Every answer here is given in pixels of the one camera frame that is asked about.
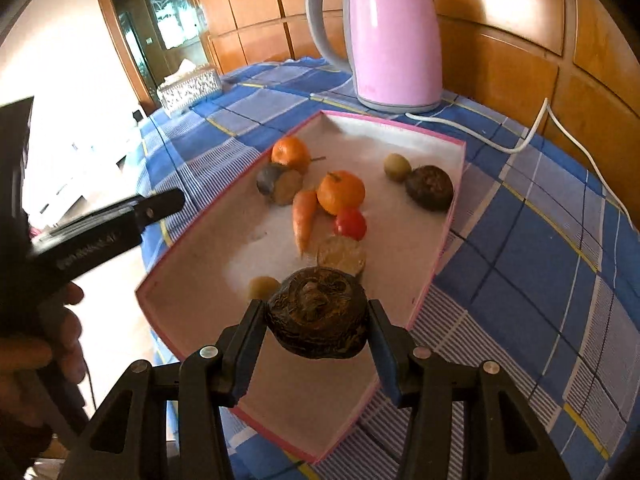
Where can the patterned white tissue box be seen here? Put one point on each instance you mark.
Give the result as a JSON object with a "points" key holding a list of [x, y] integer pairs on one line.
{"points": [[190, 90]]}

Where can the small red tomato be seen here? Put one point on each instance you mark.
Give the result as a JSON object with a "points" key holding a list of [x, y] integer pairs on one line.
{"points": [[351, 224]]}

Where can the pink shallow tray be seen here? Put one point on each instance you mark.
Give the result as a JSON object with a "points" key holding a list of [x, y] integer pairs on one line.
{"points": [[210, 270]]}

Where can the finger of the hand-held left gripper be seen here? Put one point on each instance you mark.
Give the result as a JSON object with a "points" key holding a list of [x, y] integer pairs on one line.
{"points": [[160, 207]]}

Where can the wooden glass-panel door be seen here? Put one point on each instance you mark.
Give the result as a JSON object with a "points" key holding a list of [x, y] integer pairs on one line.
{"points": [[170, 10]]}

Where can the wooden wardrobe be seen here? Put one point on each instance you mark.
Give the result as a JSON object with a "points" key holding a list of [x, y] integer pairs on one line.
{"points": [[500, 60]]}

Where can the pink electric kettle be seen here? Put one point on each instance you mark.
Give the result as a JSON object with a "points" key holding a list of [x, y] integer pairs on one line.
{"points": [[395, 35]]}

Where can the small yellow potato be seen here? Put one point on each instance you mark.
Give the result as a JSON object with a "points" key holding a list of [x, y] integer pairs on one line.
{"points": [[397, 167], [262, 287]]}

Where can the blue plaid tablecloth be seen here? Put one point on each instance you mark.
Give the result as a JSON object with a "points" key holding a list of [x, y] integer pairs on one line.
{"points": [[525, 260]]}

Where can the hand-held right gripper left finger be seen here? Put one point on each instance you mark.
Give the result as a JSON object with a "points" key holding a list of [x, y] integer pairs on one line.
{"points": [[240, 360]]}

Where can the orange mandarin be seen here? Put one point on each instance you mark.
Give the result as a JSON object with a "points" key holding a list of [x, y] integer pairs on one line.
{"points": [[291, 152], [342, 192]]}

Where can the halved dark taro piece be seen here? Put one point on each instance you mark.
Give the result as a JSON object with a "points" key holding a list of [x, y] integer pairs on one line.
{"points": [[280, 185], [342, 255]]}

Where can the small orange carrot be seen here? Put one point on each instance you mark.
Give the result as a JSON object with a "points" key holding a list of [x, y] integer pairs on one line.
{"points": [[304, 215]]}

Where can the person's left hand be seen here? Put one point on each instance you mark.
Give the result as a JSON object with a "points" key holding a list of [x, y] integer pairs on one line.
{"points": [[30, 360]]}

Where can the whole dark brown taro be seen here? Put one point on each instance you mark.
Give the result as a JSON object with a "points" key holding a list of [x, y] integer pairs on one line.
{"points": [[320, 320], [429, 188]]}

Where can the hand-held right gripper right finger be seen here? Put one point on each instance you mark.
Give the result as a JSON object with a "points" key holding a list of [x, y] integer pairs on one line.
{"points": [[387, 360]]}

